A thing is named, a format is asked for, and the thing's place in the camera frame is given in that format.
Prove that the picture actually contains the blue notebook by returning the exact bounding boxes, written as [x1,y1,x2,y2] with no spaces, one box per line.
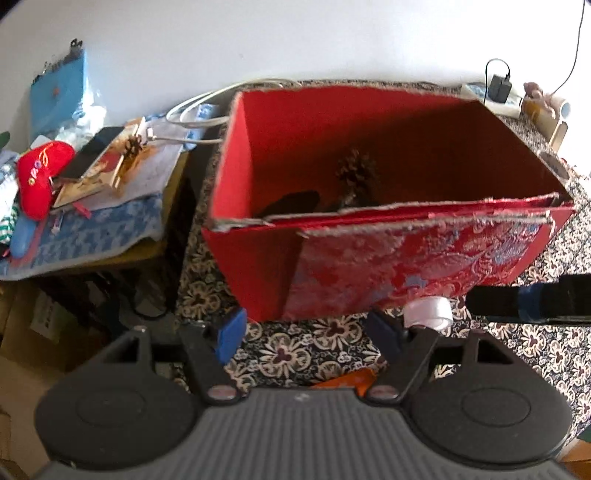
[28,41,90,139]

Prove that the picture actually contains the white power strip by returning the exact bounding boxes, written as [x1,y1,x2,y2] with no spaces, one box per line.
[459,83,525,118]

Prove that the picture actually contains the black charger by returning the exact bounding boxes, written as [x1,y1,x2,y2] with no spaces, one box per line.
[489,74,512,103]

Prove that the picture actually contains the blue pouch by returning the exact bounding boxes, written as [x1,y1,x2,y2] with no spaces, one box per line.
[10,217,38,259]

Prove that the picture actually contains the brown pine cone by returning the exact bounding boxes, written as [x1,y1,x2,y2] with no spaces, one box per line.
[335,148,382,206]

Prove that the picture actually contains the green striped cloth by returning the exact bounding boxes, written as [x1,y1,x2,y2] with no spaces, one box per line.
[0,203,20,247]

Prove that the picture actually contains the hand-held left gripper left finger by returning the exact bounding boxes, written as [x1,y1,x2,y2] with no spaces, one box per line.
[99,308,247,407]

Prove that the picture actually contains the wooden holder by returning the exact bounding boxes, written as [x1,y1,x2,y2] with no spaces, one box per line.
[522,99,571,153]

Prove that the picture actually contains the pink toy figure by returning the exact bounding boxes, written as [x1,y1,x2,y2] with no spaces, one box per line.
[523,82,555,104]

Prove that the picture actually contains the black case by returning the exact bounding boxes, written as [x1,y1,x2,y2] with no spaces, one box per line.
[254,190,321,217]

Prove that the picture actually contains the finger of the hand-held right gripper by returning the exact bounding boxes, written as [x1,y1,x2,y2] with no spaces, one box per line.
[465,273,591,325]

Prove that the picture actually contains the blue patterned cloth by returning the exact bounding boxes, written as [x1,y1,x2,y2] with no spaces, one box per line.
[0,194,167,282]

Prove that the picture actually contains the clear plastic bag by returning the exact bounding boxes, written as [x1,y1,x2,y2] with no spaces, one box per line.
[60,88,109,144]

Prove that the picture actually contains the red brocade box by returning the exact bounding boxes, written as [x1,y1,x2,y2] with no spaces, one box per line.
[202,85,575,323]

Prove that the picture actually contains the white paper sheets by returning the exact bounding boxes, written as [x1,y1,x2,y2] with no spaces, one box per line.
[88,124,185,210]

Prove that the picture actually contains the white cable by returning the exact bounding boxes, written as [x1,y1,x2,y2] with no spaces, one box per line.
[165,78,301,144]

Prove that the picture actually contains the black charger cable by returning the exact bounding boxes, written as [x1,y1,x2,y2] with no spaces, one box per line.
[485,58,512,93]

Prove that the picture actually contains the brown cardboard box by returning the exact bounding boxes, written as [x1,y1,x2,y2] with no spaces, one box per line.
[0,281,107,374]

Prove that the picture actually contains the orange packet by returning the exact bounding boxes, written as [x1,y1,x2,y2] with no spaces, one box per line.
[310,369,377,397]

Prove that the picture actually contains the thin black cable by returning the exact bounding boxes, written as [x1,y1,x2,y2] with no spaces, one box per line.
[551,18,583,95]

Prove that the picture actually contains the wooden side table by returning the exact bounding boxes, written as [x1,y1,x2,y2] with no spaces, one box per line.
[55,152,191,278]

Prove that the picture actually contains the white mug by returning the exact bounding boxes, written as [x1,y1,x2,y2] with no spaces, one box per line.
[549,95,572,120]

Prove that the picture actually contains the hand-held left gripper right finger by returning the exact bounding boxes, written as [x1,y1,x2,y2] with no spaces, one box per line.
[365,308,513,407]

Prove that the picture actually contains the red plush toy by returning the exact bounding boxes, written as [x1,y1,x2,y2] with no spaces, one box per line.
[16,142,77,220]

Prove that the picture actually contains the black smartphone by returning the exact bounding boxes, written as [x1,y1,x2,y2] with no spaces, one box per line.
[60,127,125,181]

